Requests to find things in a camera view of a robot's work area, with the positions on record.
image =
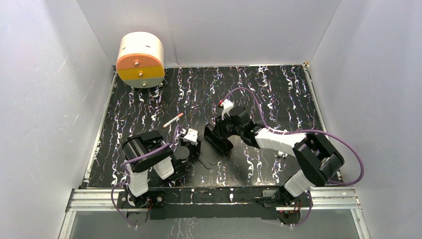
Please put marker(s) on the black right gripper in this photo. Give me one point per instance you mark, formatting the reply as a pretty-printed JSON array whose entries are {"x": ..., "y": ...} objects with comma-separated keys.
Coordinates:
[{"x": 219, "y": 128}]

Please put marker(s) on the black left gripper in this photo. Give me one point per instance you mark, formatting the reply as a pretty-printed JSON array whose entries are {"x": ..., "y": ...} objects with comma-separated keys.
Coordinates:
[{"x": 194, "y": 149}]

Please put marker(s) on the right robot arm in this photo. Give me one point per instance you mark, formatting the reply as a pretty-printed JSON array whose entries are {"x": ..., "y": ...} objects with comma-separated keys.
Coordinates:
[{"x": 317, "y": 157}]

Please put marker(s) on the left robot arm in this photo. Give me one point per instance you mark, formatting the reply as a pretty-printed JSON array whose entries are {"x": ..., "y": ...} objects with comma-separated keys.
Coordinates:
[{"x": 149, "y": 150}]

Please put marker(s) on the pink white marker pen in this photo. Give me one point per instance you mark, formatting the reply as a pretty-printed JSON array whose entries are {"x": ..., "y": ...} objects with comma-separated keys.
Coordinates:
[{"x": 176, "y": 118}]

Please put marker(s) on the round cream drawer cabinet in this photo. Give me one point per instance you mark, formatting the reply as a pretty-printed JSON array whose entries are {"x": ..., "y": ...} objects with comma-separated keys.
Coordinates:
[{"x": 140, "y": 61}]

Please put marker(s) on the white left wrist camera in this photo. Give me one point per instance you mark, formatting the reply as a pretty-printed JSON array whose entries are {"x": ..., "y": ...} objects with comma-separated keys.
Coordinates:
[{"x": 190, "y": 135}]

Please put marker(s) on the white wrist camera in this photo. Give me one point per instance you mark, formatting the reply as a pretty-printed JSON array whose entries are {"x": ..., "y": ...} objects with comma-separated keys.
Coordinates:
[
  {"x": 190, "y": 135},
  {"x": 226, "y": 105}
]

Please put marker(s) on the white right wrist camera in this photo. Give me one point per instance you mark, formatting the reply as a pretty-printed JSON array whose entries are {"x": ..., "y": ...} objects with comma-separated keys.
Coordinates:
[{"x": 226, "y": 105}]

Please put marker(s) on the aluminium front rail frame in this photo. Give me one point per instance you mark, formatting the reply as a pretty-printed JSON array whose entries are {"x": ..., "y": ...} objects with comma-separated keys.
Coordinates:
[{"x": 215, "y": 202}]

